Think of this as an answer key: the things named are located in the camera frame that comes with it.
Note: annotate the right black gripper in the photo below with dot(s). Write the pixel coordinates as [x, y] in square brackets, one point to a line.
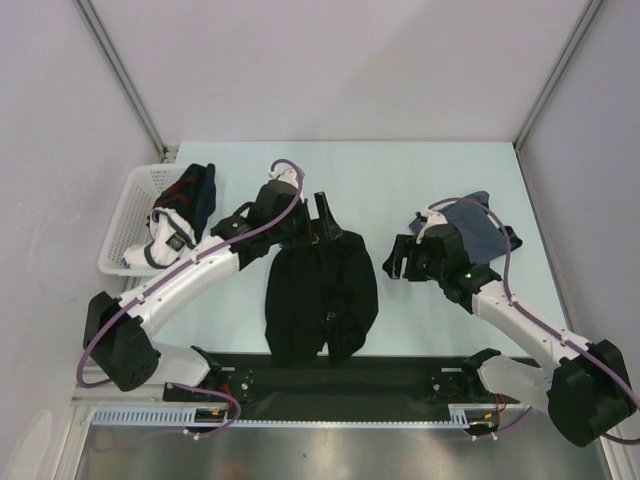
[405, 246]

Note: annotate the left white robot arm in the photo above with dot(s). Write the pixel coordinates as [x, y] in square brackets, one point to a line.
[119, 332]

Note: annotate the dark navy red garment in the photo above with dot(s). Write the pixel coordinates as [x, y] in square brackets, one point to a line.
[192, 197]

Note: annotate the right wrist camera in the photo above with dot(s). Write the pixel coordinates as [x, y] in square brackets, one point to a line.
[426, 219]

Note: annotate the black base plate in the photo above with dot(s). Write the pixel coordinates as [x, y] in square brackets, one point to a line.
[374, 388]

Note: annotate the white plastic laundry basket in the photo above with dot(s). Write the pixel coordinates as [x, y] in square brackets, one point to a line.
[129, 225]

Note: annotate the slotted cable duct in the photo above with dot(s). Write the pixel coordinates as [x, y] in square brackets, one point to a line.
[204, 417]

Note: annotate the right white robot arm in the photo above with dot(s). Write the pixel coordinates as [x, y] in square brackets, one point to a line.
[582, 386]

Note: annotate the right aluminium frame post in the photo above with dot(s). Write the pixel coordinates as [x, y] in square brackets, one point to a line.
[570, 48]

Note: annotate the aluminium frame post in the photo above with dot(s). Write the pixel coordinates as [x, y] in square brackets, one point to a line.
[109, 52]
[570, 48]

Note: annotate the black tank top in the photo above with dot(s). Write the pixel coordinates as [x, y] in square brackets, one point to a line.
[320, 296]

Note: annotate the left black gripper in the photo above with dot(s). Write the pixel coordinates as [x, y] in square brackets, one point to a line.
[328, 229]

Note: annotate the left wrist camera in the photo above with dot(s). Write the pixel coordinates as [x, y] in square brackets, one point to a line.
[288, 176]

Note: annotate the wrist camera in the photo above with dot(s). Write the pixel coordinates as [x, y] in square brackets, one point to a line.
[288, 176]
[426, 219]

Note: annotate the blue printed tank top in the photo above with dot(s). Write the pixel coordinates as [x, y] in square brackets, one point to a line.
[482, 237]

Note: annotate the left aluminium frame post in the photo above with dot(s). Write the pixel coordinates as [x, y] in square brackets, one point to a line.
[109, 52]

